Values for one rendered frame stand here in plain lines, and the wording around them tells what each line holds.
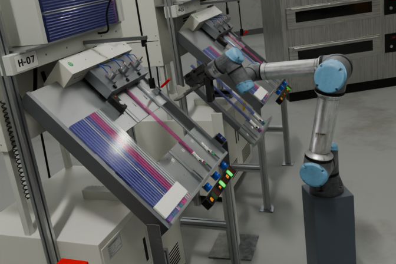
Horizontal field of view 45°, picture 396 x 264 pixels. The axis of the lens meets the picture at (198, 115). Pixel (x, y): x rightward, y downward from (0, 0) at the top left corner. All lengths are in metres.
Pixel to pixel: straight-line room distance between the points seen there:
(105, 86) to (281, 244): 1.46
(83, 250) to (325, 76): 1.16
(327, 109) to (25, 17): 1.19
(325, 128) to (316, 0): 3.51
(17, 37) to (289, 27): 3.76
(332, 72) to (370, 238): 1.35
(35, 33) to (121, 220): 0.83
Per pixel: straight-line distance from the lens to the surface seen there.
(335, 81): 1.86
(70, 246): 2.04
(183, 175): 2.00
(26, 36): 1.91
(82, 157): 1.79
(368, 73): 5.71
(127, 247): 2.14
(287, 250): 2.86
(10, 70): 1.80
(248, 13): 10.78
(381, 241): 2.95
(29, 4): 1.87
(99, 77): 2.04
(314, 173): 2.02
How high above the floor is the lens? 1.59
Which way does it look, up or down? 17 degrees down
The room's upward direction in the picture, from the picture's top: 8 degrees counter-clockwise
